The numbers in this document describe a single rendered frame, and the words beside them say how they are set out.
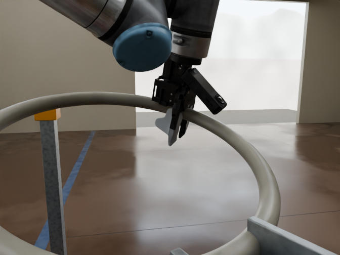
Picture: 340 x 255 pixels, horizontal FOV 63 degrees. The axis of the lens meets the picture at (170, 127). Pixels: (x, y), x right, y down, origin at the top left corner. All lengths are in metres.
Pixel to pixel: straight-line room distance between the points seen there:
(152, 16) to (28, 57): 6.54
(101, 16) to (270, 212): 0.34
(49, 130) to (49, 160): 0.18
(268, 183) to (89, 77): 6.34
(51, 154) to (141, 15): 1.44
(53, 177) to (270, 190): 1.53
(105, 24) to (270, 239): 0.34
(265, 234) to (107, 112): 6.44
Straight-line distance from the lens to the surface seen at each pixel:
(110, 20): 0.41
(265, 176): 0.47
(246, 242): 0.34
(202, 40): 0.58
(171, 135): 0.64
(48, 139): 1.76
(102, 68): 6.65
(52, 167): 1.80
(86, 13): 0.41
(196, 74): 0.61
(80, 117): 6.77
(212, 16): 0.59
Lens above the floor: 1.24
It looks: 10 degrees down
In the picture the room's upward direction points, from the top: straight up
